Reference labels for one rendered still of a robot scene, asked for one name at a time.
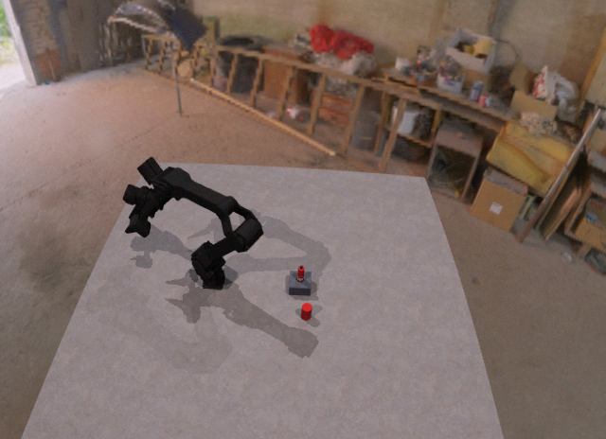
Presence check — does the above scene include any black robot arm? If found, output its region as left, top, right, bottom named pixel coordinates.
left=123, top=157, right=263, bottom=290

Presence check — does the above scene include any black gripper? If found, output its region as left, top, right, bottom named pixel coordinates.
left=125, top=188, right=164, bottom=237

